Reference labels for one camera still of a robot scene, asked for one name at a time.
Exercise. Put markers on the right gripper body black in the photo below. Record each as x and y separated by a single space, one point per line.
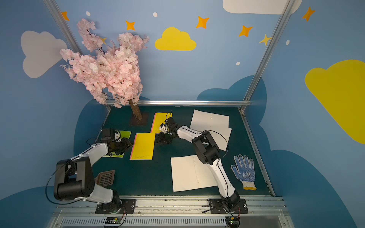
164 134

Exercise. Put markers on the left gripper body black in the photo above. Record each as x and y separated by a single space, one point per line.
123 145

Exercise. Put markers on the green cover notebook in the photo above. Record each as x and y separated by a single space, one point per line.
124 134

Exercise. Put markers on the yellow cover notebook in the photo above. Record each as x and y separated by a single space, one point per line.
159 119

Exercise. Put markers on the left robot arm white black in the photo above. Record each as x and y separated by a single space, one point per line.
74 180

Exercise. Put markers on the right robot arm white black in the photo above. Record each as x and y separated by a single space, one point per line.
208 153

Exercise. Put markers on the small open notebook far right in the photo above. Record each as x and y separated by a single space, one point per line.
221 137

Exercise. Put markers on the brown litter scoop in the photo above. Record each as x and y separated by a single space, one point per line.
105 179

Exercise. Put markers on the left controller board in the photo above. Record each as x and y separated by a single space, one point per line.
113 221

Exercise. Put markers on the controller board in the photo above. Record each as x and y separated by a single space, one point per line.
232 222
113 221

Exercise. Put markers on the pink cherry blossom tree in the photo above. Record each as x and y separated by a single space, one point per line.
112 72

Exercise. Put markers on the right controller board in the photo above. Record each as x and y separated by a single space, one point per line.
232 222

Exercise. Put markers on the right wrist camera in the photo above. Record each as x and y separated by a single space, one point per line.
169 125

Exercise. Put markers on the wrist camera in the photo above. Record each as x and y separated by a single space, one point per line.
110 135
169 125

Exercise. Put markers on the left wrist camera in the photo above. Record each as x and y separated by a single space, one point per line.
110 135

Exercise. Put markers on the aluminium rail back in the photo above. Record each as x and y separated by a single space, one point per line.
193 103

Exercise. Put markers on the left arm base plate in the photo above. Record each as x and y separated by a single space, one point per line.
127 206

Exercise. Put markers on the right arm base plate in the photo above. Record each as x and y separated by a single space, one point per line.
216 207

